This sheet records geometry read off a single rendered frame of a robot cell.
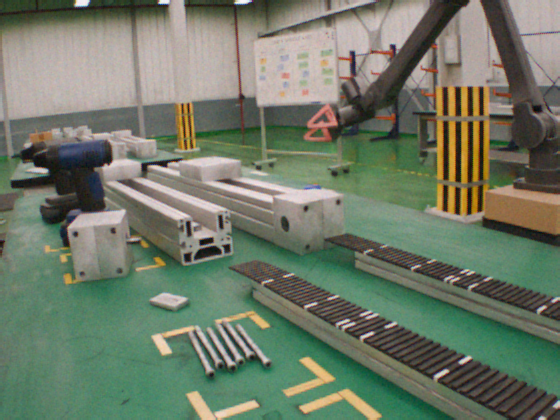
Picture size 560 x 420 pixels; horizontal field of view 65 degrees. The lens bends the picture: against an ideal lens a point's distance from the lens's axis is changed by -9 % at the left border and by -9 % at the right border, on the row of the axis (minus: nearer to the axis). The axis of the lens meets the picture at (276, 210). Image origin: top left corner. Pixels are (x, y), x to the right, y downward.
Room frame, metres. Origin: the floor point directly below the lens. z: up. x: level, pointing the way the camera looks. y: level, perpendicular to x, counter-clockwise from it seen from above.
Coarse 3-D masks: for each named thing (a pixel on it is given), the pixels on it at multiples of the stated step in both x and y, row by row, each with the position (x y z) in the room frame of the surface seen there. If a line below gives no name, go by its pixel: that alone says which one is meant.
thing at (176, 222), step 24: (120, 192) 1.15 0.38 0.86; (144, 192) 1.22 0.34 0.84; (168, 192) 1.06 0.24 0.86; (144, 216) 0.98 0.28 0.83; (168, 216) 0.84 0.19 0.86; (192, 216) 0.94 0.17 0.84; (216, 216) 0.84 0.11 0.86; (168, 240) 0.86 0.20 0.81; (192, 240) 0.81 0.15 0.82; (216, 240) 0.83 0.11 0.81
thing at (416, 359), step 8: (432, 344) 0.41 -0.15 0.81; (440, 344) 0.41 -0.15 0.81; (416, 352) 0.40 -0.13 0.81; (424, 352) 0.40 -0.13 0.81; (432, 352) 0.40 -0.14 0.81; (440, 352) 0.40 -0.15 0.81; (400, 360) 0.39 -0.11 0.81; (408, 360) 0.39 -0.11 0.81; (416, 360) 0.39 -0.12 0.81; (424, 360) 0.39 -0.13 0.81
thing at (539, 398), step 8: (536, 392) 0.31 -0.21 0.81; (544, 392) 0.31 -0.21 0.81; (528, 400) 0.30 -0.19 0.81; (536, 400) 0.30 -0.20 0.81; (544, 400) 0.30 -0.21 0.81; (552, 400) 0.30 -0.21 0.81; (520, 408) 0.29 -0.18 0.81; (528, 408) 0.29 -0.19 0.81; (536, 408) 0.29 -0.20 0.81; (544, 408) 0.29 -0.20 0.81; (512, 416) 0.29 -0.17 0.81; (520, 416) 0.29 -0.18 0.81; (528, 416) 0.28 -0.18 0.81; (536, 416) 0.28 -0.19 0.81
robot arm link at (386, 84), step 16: (432, 0) 1.17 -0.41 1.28; (448, 0) 1.12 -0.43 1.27; (464, 0) 1.16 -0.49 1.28; (432, 16) 1.17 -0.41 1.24; (448, 16) 1.15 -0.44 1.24; (416, 32) 1.21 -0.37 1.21; (432, 32) 1.18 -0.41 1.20; (400, 48) 1.26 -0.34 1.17; (416, 48) 1.22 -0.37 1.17; (400, 64) 1.26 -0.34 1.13; (416, 64) 1.25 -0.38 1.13; (384, 80) 1.29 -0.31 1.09; (400, 80) 1.28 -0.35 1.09; (384, 96) 1.29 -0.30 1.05
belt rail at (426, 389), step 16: (256, 288) 0.63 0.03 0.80; (272, 304) 0.60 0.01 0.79; (288, 304) 0.56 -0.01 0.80; (304, 320) 0.54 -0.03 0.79; (320, 320) 0.50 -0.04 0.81; (320, 336) 0.51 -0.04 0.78; (336, 336) 0.49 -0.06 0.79; (352, 352) 0.46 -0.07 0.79; (368, 352) 0.43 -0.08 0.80; (384, 368) 0.41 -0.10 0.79; (400, 368) 0.40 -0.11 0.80; (400, 384) 0.39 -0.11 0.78; (416, 384) 0.38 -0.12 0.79; (432, 384) 0.36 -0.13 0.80; (432, 400) 0.36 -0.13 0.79; (448, 400) 0.35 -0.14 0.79; (464, 400) 0.33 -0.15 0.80; (464, 416) 0.33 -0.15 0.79; (480, 416) 0.32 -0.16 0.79; (496, 416) 0.30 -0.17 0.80
